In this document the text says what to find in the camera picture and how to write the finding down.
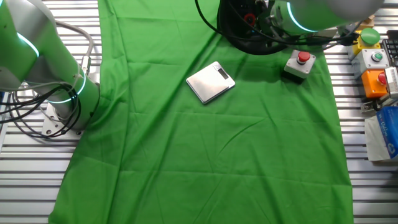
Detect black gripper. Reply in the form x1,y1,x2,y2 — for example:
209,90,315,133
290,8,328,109
254,0,278,31

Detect grey box tall red button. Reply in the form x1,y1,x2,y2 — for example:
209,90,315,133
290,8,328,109
282,49,317,85

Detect silver digital scale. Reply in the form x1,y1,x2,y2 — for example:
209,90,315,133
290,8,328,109
185,60,236,105

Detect wooden cube puzzle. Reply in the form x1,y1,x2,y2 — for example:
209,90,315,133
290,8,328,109
356,13,376,31

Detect yellow box green button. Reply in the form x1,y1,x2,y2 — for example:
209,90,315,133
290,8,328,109
347,27,382,60

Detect grey box small green button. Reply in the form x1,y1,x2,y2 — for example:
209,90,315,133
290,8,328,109
351,48,391,79

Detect orange box red button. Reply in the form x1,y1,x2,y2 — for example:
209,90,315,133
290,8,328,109
361,68,389,100

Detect black keyboard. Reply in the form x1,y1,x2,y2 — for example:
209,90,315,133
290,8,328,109
380,29,398,68

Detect green cloth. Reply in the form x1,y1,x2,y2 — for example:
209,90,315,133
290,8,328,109
48,0,355,224

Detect blue tissue pack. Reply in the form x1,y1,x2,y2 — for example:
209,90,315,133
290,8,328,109
364,106,398,163

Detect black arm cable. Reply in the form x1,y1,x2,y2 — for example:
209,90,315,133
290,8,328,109
194,0,363,47

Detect grey ribbed camera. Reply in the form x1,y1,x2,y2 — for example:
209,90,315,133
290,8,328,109
384,66,398,100

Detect thick grey robot cable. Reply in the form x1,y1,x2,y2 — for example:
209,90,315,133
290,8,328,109
54,19,96,76

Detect black base cables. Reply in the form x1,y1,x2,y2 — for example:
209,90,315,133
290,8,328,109
0,83,83,140

